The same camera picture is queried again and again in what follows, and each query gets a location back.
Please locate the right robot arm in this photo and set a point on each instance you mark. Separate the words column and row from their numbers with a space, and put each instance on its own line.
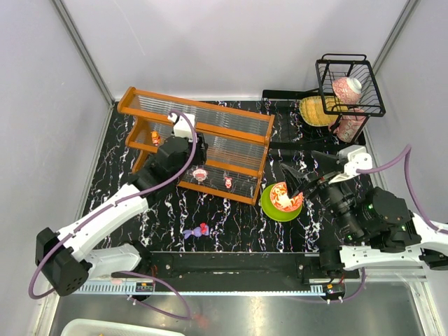
column 380, row 230

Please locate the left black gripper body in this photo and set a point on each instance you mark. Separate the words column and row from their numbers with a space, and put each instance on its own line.
column 200, row 149

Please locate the orange wooden glass shelf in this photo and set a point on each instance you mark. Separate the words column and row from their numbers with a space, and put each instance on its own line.
column 229, row 145

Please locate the pink piglet toy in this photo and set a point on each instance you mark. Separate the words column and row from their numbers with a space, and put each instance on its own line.
column 228, row 182

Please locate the pink patterned bowl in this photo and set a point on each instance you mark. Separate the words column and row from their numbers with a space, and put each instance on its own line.
column 347, row 89

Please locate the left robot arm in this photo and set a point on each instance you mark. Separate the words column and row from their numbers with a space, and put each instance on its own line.
column 68, row 258

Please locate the yellow woven plate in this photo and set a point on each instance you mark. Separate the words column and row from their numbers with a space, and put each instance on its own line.
column 317, row 114

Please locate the white plastic bin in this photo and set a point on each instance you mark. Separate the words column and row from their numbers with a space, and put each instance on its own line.
column 82, row 327

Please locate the pink patterned cup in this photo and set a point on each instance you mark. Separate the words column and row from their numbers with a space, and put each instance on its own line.
column 349, row 125

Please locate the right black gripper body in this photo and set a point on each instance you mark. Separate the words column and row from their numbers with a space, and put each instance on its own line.
column 316, row 178

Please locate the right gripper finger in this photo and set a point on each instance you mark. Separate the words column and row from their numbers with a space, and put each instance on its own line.
column 327, row 163
column 298, row 182

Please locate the green plastic plate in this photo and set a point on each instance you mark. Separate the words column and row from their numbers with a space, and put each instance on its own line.
column 272, row 212

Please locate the red patterned bowl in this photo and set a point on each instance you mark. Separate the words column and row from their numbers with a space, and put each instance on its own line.
column 278, row 196

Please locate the yellow bear toy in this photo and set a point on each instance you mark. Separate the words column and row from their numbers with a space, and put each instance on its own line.
column 155, row 138

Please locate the black wire dish rack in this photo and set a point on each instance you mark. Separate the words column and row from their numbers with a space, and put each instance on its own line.
column 329, row 68

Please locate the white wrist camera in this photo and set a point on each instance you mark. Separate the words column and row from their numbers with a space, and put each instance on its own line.
column 183, row 124
column 352, row 158

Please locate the pink hat girl toy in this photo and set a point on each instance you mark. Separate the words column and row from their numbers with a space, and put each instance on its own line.
column 200, row 174

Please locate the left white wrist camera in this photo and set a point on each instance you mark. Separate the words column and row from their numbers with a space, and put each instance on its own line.
column 183, row 124

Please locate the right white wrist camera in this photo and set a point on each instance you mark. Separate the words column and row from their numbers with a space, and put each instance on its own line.
column 352, row 158

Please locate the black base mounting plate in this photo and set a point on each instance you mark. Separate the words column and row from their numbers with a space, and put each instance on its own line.
column 166, row 265

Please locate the purple donkey toy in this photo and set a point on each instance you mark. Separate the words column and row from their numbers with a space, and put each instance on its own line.
column 199, row 231

